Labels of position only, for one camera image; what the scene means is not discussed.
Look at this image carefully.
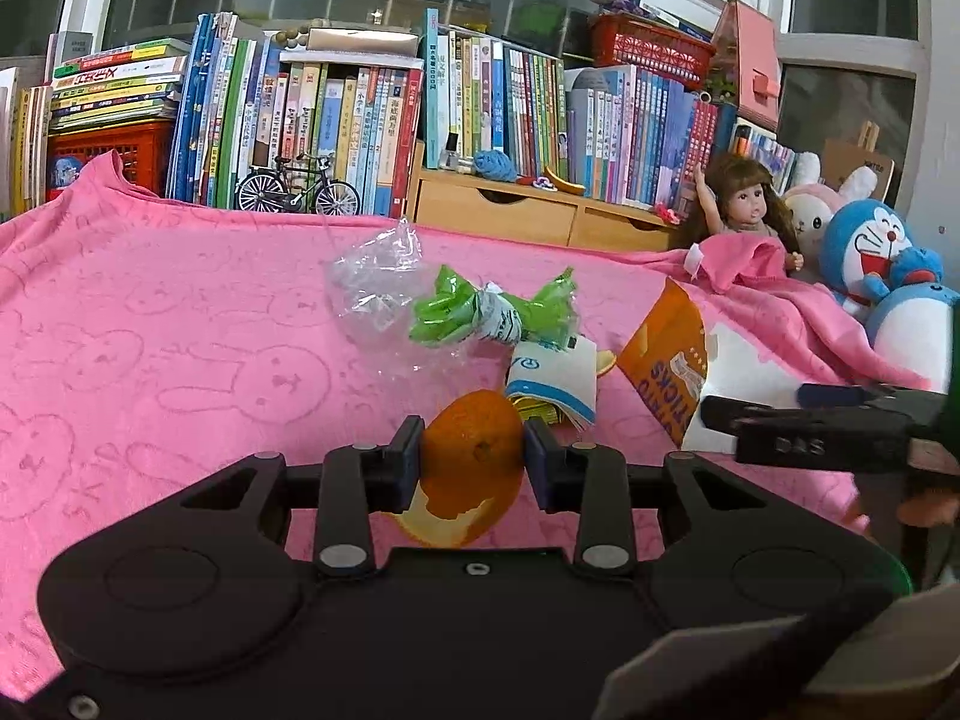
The white pink bunny plush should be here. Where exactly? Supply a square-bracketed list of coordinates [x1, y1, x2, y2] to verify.
[782, 151, 877, 273]

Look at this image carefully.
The brown haired doll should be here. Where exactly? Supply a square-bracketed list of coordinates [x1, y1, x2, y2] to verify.
[682, 153, 805, 273]

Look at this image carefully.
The pink bunny pattern cloth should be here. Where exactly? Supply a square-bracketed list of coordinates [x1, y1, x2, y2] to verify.
[2, 154, 926, 699]

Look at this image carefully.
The stack of flat books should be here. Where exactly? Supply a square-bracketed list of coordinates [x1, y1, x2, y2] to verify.
[49, 37, 190, 135]

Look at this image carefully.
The row of tall blue books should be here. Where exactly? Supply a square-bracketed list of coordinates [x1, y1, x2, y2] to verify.
[558, 65, 737, 221]

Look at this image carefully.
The clear plastic bag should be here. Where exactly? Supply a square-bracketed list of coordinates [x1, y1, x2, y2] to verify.
[325, 220, 444, 380]

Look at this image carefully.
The orange peel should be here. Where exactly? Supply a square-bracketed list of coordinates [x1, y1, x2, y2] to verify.
[395, 390, 524, 548]

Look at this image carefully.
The white blue paper packet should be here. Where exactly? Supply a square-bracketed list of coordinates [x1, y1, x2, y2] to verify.
[505, 335, 597, 429]

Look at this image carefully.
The pink toy house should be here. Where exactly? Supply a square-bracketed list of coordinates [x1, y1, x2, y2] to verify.
[704, 0, 781, 130]

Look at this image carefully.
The miniature black bicycle model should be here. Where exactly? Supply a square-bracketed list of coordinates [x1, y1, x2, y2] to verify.
[235, 154, 361, 216]

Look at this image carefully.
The blue yarn ball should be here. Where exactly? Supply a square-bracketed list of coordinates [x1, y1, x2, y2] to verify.
[472, 149, 517, 184]

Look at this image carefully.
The person's left hand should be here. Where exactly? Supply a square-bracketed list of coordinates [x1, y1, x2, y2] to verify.
[895, 489, 958, 528]

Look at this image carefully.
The green white candy wrapper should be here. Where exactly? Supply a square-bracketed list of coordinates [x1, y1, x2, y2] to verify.
[409, 265, 579, 348]

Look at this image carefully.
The blue Doraemon plush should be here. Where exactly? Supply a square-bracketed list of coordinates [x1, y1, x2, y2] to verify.
[818, 199, 944, 322]

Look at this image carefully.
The wooden drawer organizer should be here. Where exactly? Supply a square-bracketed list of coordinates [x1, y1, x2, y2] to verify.
[405, 142, 677, 252]

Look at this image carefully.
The red plastic crate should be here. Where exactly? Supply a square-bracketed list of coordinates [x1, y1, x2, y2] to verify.
[45, 117, 176, 203]

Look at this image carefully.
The blue white penguin plush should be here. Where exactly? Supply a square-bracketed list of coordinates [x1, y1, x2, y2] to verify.
[864, 247, 958, 394]

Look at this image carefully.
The row of books beside crate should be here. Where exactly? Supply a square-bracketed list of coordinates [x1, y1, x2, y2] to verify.
[2, 62, 52, 221]

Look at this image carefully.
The row of books on organizer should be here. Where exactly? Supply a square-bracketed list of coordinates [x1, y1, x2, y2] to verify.
[420, 8, 569, 184]

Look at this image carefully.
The left row of upright books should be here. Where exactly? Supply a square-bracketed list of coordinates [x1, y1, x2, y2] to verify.
[164, 11, 425, 218]

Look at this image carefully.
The red plastic basket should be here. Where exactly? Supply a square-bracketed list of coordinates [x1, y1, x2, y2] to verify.
[590, 13, 716, 91]

